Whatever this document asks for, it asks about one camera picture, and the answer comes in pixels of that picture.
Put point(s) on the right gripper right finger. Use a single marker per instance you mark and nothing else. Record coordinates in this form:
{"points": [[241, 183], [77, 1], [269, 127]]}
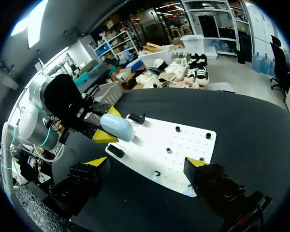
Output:
{"points": [[209, 180]]}

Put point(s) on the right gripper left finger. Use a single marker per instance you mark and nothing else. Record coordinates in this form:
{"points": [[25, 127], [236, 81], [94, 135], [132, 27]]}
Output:
{"points": [[77, 183]]}

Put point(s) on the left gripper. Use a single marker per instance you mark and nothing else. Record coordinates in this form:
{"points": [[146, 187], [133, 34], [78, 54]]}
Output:
{"points": [[62, 104]]}

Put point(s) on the pale blue earbud case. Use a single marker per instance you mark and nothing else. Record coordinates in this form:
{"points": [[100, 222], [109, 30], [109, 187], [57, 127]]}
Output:
{"points": [[117, 126]]}

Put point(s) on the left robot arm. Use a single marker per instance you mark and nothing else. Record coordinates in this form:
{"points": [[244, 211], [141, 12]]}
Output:
{"points": [[31, 113]]}

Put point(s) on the pale blue earbud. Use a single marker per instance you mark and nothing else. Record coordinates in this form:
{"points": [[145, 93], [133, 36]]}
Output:
{"points": [[189, 191], [155, 176]]}

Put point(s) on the white plate with black stands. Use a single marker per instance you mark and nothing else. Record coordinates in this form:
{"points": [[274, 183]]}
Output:
{"points": [[164, 145]]}

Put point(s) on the grey slotted basket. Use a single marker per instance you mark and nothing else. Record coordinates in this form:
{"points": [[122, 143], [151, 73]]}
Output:
{"points": [[108, 93]]}

